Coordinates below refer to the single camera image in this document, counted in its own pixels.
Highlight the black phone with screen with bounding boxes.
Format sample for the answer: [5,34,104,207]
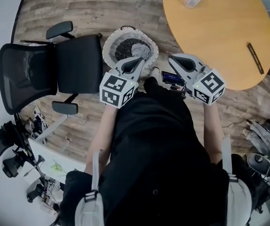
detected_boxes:
[160,71,185,85]

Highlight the black mesh office chair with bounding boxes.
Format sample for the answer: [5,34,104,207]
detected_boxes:
[0,20,104,116]

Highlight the white desk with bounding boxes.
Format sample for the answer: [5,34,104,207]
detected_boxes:
[28,137,87,197]

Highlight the white rounded machine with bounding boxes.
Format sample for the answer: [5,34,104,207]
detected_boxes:
[246,152,270,186]

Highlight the person's black shirt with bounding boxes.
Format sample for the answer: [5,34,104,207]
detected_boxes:
[59,90,258,226]

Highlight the black metal strip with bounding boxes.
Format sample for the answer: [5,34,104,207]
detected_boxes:
[247,42,265,75]

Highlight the person's black trousers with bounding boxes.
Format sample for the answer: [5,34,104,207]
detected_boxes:
[143,76,164,95]

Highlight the round wooden table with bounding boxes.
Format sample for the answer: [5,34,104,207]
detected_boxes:
[162,0,270,91]

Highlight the person's white shoe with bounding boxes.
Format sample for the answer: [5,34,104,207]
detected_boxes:
[149,66,160,80]

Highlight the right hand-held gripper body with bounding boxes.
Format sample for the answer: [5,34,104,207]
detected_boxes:
[167,53,227,107]

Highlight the person's left forearm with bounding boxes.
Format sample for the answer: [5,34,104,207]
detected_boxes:
[85,102,120,174]

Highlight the black floor cable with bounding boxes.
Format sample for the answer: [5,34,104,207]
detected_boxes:
[221,119,252,129]

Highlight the grey clothes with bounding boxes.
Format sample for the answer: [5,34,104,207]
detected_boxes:
[131,43,153,62]

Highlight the white woven laundry basket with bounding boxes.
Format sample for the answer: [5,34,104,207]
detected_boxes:
[102,25,159,72]

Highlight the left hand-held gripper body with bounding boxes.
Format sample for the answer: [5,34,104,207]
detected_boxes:
[99,56,150,109]

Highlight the grey fabric bag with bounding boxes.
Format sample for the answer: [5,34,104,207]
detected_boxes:
[245,119,270,150]

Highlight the grey backpack harness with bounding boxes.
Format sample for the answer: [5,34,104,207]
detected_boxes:
[75,135,252,226]

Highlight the person's right forearm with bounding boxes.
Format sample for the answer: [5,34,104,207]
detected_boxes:
[202,101,224,163]

